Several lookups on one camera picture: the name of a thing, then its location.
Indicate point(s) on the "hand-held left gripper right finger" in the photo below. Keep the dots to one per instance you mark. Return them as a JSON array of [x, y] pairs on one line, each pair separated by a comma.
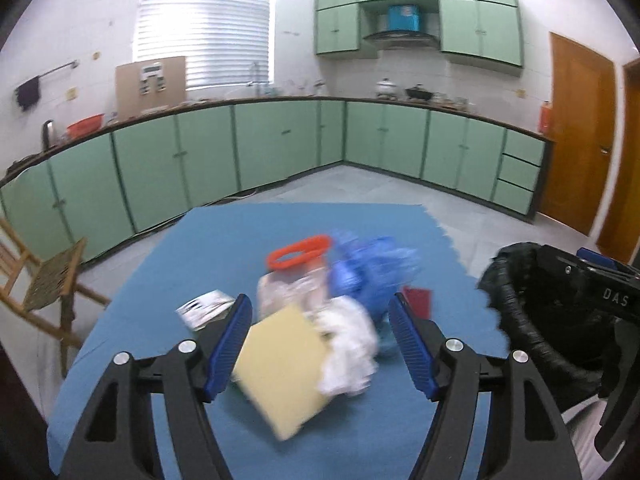
[[412, 345]]

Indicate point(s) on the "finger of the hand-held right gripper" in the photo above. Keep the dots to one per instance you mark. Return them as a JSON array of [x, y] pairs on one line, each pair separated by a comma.
[[595, 256]]

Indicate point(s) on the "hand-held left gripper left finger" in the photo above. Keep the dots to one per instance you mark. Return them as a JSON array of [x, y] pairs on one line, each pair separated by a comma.
[[230, 345]]

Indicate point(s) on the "dark red packet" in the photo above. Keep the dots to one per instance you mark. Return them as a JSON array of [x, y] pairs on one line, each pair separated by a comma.
[[419, 300]]

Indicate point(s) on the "black and white wrapper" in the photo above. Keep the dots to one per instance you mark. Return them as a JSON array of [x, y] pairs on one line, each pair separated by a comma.
[[202, 305]]

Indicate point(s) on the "yellow sponge sheet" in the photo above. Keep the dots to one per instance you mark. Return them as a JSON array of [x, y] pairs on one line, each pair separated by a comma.
[[280, 375]]

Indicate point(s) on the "white tissue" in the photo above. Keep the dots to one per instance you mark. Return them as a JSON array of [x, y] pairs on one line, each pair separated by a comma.
[[350, 345]]

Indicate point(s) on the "blue plastic bag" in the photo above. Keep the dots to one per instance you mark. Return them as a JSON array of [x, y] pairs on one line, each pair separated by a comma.
[[375, 270]]

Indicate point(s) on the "bin with black bag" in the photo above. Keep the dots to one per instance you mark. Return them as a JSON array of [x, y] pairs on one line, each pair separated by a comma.
[[520, 310]]

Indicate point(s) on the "clear jar with orange lid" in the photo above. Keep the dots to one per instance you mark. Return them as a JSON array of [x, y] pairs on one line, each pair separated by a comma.
[[295, 255]]

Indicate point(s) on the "wooden door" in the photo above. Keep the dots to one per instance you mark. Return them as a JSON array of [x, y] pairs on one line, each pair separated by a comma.
[[625, 160], [575, 135]]

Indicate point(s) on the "red fire extinguisher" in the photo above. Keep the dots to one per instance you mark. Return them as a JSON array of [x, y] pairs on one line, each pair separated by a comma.
[[544, 119]]

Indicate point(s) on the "wooden chair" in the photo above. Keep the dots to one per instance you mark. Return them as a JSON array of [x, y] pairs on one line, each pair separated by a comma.
[[50, 275]]

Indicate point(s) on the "green lower cabinets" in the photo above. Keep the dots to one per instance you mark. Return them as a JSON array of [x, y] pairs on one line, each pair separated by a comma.
[[275, 140]]

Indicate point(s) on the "green cabinets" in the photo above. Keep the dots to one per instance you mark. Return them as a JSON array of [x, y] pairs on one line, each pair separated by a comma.
[[465, 25], [275, 140]]

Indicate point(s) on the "black wok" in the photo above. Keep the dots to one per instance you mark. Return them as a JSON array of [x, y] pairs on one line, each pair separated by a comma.
[[417, 93]]

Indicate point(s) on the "white pot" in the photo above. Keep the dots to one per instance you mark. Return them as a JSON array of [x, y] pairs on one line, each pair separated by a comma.
[[386, 89]]

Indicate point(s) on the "red basin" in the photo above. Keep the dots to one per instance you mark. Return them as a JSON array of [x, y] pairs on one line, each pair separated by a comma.
[[85, 127]]

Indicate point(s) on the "green upper cabinets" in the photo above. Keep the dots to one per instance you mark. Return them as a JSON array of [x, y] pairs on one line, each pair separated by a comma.
[[465, 25]]

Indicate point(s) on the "cardboard box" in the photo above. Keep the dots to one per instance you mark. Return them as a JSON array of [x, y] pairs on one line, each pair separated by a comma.
[[150, 90]]

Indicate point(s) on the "metal faucet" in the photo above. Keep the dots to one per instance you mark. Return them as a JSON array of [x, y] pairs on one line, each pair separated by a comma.
[[256, 77]]

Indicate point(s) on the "electric kettle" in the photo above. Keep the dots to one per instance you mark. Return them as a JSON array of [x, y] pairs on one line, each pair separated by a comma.
[[48, 135]]

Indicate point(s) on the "range hood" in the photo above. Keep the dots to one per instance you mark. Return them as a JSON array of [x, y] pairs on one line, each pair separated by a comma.
[[400, 37]]

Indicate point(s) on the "blue box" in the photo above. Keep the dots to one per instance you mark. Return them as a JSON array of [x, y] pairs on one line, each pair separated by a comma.
[[403, 17]]

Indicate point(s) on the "white window blind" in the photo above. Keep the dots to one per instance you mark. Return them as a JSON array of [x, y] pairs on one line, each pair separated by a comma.
[[205, 25]]

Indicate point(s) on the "dark towel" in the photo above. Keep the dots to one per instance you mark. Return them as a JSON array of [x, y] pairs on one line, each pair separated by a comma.
[[27, 94]]

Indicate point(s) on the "metal towel bar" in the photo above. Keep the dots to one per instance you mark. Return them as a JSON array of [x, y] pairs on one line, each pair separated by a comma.
[[57, 70]]

